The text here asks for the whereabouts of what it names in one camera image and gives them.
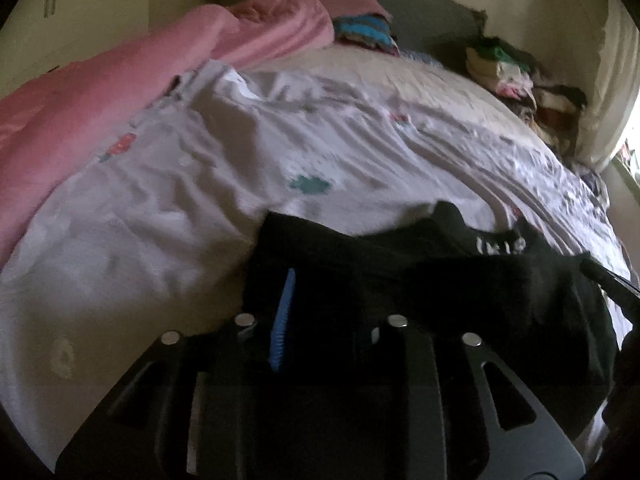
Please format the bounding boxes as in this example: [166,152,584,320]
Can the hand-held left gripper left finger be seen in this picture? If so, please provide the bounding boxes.
[55,269,297,480]

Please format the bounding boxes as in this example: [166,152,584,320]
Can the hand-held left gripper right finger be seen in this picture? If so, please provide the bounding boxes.
[360,316,586,480]

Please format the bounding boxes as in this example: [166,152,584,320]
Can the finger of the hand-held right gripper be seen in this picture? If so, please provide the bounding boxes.
[580,255,640,311]

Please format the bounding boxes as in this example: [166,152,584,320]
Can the black printed t-shirt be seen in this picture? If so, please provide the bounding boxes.
[242,200,621,441]

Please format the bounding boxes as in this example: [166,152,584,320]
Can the pile of mixed clothes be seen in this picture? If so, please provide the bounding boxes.
[465,36,588,153]

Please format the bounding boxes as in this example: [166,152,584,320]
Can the dark patterned cloth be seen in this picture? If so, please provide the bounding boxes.
[575,165,611,206]

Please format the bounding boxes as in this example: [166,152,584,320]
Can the white printed duvet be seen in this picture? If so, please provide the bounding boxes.
[0,57,636,471]

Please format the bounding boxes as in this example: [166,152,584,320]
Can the cream curtain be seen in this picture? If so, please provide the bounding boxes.
[575,5,640,168]

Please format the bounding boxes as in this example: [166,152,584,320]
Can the beige bed sheet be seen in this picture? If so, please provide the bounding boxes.
[250,42,556,161]

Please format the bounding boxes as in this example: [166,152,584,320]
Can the pink blanket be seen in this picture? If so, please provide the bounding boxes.
[0,0,336,266]

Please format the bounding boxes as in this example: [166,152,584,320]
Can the blue striped folded cloth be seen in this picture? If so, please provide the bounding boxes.
[332,14,401,57]

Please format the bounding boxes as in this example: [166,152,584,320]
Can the pink cloth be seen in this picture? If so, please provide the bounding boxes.
[317,0,391,21]

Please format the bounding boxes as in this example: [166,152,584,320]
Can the grey headboard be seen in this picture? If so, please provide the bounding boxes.
[205,0,488,68]

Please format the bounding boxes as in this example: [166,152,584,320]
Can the cream wardrobe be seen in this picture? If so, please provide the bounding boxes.
[0,0,151,98]

